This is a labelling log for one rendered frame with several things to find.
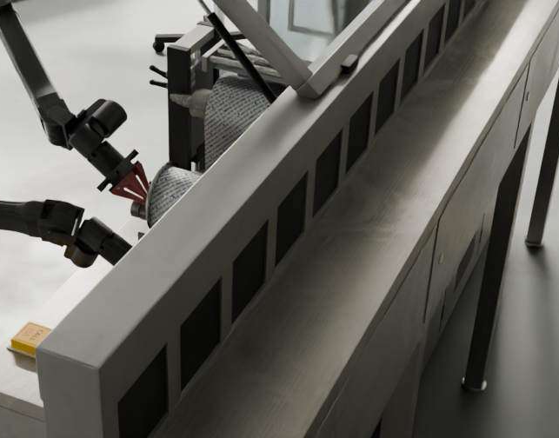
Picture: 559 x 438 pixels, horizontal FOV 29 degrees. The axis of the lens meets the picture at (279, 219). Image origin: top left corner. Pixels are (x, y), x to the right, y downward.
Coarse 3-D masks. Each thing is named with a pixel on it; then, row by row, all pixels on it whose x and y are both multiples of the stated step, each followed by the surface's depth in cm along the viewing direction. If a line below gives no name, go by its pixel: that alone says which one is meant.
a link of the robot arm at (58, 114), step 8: (96, 104) 224; (104, 104) 223; (112, 104) 223; (48, 112) 220; (56, 112) 220; (64, 112) 220; (80, 112) 222; (88, 112) 223; (96, 112) 222; (104, 112) 222; (112, 112) 222; (120, 112) 223; (56, 120) 219; (64, 120) 219; (72, 120) 220; (80, 120) 222; (104, 120) 221; (112, 120) 222; (120, 120) 223; (64, 128) 219; (72, 128) 221; (112, 128) 222; (64, 136) 221; (104, 136) 224
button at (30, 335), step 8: (24, 328) 234; (32, 328) 234; (40, 328) 234; (48, 328) 234; (16, 336) 232; (24, 336) 232; (32, 336) 232; (40, 336) 232; (16, 344) 231; (24, 344) 230; (32, 344) 230; (32, 352) 230
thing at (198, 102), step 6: (198, 90) 234; (204, 90) 234; (210, 90) 234; (192, 96) 233; (198, 96) 233; (204, 96) 232; (192, 102) 233; (198, 102) 233; (204, 102) 232; (192, 108) 233; (198, 108) 233; (204, 108) 232; (192, 114) 235; (198, 114) 234; (204, 114) 233
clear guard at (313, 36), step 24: (264, 0) 175; (288, 0) 180; (312, 0) 184; (336, 0) 190; (360, 0) 195; (288, 24) 176; (312, 24) 181; (336, 24) 186; (312, 48) 177; (336, 48) 182; (312, 72) 174
